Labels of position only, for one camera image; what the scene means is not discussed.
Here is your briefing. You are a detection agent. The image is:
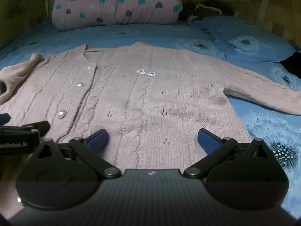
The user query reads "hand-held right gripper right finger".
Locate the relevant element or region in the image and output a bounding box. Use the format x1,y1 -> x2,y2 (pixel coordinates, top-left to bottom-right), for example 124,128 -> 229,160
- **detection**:
183,128 -> 274,179

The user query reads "pink knit cardigan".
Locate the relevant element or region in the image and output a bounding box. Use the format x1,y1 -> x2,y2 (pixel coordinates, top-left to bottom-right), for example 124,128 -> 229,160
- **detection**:
0,42 -> 301,219

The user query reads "blue dandelion-print pillow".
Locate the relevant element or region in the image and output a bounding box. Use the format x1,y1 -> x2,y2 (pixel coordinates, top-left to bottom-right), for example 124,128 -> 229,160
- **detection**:
188,16 -> 297,63

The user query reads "dark clothes pile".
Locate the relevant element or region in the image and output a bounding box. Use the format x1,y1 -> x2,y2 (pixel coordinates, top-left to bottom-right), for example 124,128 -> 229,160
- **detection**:
181,0 -> 234,22

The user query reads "dark cloth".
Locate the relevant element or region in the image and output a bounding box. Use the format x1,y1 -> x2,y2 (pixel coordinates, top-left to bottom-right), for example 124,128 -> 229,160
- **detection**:
281,51 -> 301,79

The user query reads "blue dandelion-print bed sheet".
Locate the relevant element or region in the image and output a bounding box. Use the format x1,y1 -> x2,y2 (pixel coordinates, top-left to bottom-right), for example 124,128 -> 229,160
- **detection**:
0,19 -> 301,215

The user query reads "white sheer mosquito net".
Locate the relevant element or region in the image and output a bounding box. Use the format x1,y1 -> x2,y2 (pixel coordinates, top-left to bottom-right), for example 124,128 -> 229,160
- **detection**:
255,0 -> 278,25

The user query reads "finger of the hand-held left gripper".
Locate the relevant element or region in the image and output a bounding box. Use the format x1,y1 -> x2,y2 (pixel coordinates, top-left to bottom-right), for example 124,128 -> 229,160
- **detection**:
22,121 -> 50,137
0,113 -> 11,126

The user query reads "pink heart-print rolled quilt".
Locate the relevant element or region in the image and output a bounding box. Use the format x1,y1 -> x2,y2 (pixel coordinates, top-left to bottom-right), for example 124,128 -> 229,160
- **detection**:
52,0 -> 183,30

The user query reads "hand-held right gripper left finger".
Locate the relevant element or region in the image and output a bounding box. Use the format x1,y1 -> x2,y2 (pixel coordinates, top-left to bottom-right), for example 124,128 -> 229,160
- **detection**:
31,129 -> 121,179

